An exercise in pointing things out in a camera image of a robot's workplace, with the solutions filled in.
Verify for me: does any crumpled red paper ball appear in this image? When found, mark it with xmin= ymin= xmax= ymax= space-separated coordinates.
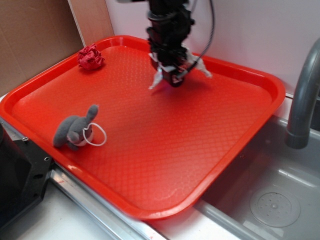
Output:
xmin=77 ymin=43 xmax=105 ymax=71

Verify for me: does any grey sink faucet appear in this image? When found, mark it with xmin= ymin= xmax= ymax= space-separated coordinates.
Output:
xmin=285 ymin=39 xmax=320 ymax=149

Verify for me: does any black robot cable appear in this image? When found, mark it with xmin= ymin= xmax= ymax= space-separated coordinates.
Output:
xmin=186 ymin=0 xmax=216 ymax=73

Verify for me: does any grey sink basin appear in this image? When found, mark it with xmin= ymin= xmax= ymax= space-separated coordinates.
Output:
xmin=195 ymin=117 xmax=320 ymax=240

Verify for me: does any brown cardboard panel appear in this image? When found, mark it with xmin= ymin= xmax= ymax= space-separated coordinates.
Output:
xmin=0 ymin=0 xmax=114 ymax=96

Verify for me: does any red plastic tray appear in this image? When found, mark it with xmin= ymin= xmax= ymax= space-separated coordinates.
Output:
xmin=0 ymin=36 xmax=285 ymax=221

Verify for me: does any grey plush elephant toy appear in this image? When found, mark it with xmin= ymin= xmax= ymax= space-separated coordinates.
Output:
xmin=52 ymin=104 xmax=108 ymax=151

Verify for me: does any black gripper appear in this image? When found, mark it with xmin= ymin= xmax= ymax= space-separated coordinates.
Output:
xmin=146 ymin=0 xmax=194 ymax=88

